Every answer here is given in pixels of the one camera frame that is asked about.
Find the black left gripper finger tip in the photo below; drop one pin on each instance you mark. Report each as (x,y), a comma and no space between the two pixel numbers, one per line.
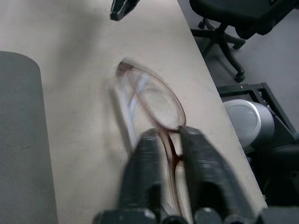
(121,9)

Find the black office chair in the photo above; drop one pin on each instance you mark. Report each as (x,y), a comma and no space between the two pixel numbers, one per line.
(236,28)

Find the black metal frame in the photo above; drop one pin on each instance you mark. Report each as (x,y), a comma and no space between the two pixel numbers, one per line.
(264,102)

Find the brown-rimmed eyeglasses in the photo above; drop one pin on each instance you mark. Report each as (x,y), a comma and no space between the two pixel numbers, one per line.
(149,102)

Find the silver round bin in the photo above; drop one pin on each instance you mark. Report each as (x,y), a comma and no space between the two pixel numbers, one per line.
(247,121)

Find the grey glasses case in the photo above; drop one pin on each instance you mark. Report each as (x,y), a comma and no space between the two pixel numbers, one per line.
(21,140)

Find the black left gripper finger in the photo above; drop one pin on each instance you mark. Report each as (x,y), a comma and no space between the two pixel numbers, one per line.
(205,168)
(142,168)

